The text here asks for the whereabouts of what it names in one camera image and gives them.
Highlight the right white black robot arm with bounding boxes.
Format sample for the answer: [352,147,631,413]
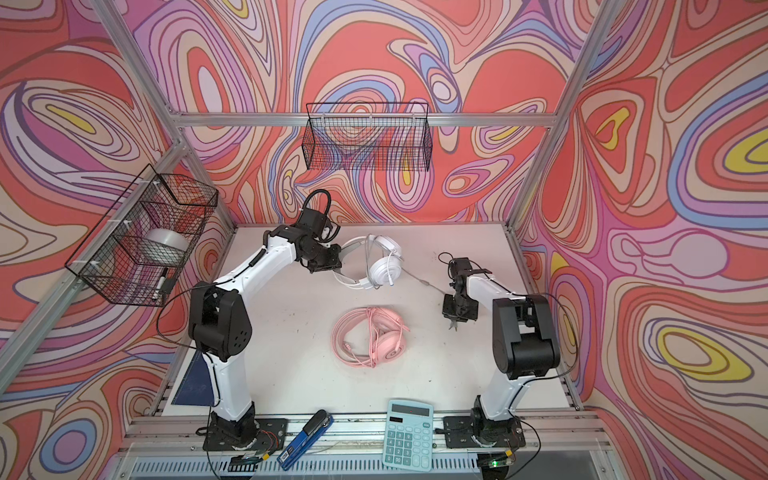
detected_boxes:
[442,257,561,449]

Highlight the grey tape roll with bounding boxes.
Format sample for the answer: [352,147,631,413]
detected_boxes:
[140,228,189,267]

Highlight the blue black stapler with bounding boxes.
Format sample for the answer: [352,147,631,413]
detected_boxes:
[278,409,334,471]

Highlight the left black wire basket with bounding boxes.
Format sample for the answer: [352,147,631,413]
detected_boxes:
[65,165,218,307]

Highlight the teal calculator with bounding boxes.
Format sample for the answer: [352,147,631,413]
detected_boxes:
[382,399,434,473]

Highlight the dark blue booklet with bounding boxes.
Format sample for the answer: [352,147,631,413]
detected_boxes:
[171,352,214,407]

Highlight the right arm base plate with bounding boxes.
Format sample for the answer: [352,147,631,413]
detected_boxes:
[441,415,526,451]

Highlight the grey headphone cable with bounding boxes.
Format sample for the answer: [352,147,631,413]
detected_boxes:
[398,266,448,296]

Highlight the pink cat-ear headphones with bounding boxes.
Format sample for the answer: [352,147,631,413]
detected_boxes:
[331,306,410,369]

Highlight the black wire basket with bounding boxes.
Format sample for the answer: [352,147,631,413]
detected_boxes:
[301,101,433,172]
[65,165,218,307]

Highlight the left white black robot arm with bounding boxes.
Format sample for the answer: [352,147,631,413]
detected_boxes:
[188,207,341,451]

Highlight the white headphones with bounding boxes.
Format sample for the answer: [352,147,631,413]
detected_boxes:
[333,234,404,290]

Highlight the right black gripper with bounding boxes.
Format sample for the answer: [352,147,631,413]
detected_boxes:
[443,293,479,322]

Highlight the rear black wire basket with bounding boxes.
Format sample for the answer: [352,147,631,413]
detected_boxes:
[301,101,433,172]

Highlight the black marker in basket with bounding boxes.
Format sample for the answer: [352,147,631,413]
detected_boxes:
[152,268,168,301]

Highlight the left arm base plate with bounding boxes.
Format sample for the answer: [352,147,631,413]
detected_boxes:
[203,416,288,452]

